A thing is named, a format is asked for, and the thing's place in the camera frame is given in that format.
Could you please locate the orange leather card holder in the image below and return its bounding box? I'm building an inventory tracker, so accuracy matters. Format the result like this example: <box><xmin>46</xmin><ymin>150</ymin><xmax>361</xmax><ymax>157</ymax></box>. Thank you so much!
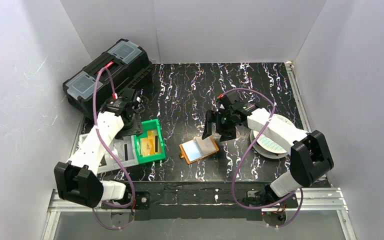
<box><xmin>179</xmin><ymin>135</ymin><xmax>220</xmax><ymax>165</ymax></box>

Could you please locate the green plastic bin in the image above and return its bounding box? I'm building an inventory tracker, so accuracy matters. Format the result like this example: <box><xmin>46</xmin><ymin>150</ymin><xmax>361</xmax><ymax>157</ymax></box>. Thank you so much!
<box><xmin>133</xmin><ymin>119</ymin><xmax>166</xmax><ymax>165</ymax></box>

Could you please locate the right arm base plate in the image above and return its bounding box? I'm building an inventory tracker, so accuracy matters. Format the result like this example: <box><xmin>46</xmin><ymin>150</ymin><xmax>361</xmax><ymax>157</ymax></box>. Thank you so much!
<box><xmin>241</xmin><ymin>189</ymin><xmax>300</xmax><ymax>210</ymax></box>

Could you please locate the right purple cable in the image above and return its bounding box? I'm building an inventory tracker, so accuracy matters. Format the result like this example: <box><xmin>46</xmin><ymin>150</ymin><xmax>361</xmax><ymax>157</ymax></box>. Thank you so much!
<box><xmin>221</xmin><ymin>88</ymin><xmax>304</xmax><ymax>229</ymax></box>

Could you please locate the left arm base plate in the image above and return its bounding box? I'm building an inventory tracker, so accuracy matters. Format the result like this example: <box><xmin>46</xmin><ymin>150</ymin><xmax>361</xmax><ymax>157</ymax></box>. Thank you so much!
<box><xmin>100</xmin><ymin>191</ymin><xmax>151</xmax><ymax>210</ymax></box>

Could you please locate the purple cable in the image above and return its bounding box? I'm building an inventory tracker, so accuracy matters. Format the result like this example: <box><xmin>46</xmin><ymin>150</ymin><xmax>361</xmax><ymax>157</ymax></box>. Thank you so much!
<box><xmin>221</xmin><ymin>88</ymin><xmax>304</xmax><ymax>229</ymax></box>
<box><xmin>91</xmin><ymin>66</ymin><xmax>137</xmax><ymax>231</ymax></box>

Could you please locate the black plastic toolbox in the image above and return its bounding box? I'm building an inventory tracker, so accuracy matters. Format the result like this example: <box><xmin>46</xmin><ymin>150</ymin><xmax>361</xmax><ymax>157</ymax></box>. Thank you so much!
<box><xmin>62</xmin><ymin>38</ymin><xmax>153</xmax><ymax>120</ymax></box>

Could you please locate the white foam tray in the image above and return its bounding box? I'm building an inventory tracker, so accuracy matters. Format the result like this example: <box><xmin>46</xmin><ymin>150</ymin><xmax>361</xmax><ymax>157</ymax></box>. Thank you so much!
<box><xmin>96</xmin><ymin>136</ymin><xmax>139</xmax><ymax>175</ymax></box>

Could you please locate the aluminium frame rail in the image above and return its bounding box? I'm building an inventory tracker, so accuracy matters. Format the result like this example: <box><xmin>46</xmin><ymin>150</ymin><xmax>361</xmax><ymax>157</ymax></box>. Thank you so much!
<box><xmin>42</xmin><ymin>182</ymin><xmax>356</xmax><ymax>240</ymax></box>

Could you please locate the white filament spool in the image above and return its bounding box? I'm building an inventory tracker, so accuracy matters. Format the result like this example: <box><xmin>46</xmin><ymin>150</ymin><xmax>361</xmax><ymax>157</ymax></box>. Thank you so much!
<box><xmin>249</xmin><ymin>113</ymin><xmax>299</xmax><ymax>160</ymax></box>

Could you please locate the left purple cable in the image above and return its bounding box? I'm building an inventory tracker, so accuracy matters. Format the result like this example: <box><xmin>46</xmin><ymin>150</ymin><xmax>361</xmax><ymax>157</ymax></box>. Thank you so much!
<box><xmin>91</xmin><ymin>66</ymin><xmax>137</xmax><ymax>231</ymax></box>

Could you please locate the gold card in bin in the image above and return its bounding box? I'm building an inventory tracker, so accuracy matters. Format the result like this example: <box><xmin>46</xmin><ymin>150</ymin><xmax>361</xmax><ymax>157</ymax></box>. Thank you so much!
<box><xmin>139</xmin><ymin>129</ymin><xmax>162</xmax><ymax>157</ymax></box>

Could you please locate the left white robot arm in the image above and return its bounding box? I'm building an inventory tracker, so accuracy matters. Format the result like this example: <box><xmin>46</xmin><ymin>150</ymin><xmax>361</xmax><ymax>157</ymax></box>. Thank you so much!
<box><xmin>54</xmin><ymin>88</ymin><xmax>141</xmax><ymax>208</ymax></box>

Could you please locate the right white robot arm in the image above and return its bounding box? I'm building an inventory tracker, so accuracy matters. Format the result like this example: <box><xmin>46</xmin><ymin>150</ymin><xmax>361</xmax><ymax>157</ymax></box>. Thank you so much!
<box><xmin>202</xmin><ymin>88</ymin><xmax>334</xmax><ymax>201</ymax></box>

